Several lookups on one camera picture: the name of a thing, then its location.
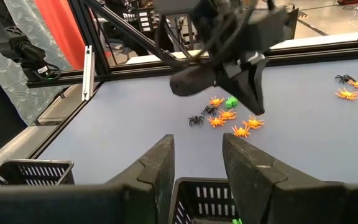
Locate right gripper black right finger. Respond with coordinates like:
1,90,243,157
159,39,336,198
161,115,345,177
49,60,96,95
223,133,358,224

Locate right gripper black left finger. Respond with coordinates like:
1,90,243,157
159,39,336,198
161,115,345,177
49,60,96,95
0,134,177,224

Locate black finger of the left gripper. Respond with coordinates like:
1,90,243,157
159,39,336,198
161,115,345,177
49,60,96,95
169,61,263,116
246,6,300,115

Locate black plastic spider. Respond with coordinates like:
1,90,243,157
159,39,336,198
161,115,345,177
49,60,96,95
201,105,219,117
334,73,357,85
188,115,205,128

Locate black slotted plastic basket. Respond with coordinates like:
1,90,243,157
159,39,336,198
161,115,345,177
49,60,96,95
168,176,239,224
0,159,75,191

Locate black drawer unit white labels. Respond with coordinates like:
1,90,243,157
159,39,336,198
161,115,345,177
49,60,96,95
136,10,154,34

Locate orange-red hanging cloth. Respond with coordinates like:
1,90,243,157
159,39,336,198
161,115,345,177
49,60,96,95
34,0,87,71

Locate grey leaf-patterned curtain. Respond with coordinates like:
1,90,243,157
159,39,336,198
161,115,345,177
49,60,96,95
0,0,76,127

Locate black aluminium rig frame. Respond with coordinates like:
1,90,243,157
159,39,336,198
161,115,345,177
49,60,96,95
0,0,358,160

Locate silver metal bracket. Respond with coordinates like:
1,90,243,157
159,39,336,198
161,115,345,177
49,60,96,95
81,45,96,102

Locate black mounted device with cable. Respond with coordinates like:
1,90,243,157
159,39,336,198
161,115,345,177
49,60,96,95
0,0,62,82

